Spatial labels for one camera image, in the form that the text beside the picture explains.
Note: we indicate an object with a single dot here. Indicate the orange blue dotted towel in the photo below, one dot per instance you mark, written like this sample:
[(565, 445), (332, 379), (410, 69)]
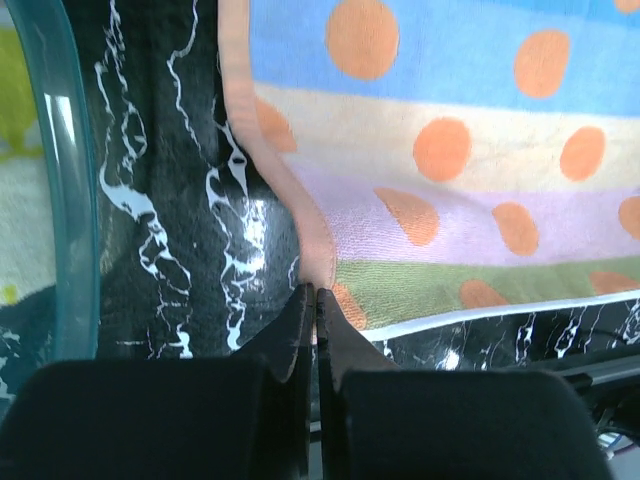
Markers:
[(445, 160)]

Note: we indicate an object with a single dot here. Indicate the yellow white patterned towel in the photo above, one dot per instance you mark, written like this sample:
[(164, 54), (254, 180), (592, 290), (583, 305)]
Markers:
[(27, 239)]

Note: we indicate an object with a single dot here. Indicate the black marble pattern mat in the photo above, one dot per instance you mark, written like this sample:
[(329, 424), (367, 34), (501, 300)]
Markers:
[(197, 253)]

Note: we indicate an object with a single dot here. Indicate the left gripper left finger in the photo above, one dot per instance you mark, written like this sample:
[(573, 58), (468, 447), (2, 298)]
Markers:
[(245, 416)]

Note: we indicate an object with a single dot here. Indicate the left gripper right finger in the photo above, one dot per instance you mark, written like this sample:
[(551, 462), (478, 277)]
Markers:
[(382, 422)]

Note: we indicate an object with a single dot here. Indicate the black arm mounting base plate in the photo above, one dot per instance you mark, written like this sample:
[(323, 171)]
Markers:
[(606, 381)]

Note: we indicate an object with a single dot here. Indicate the blue transparent plastic bin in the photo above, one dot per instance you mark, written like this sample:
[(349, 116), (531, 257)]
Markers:
[(59, 322)]

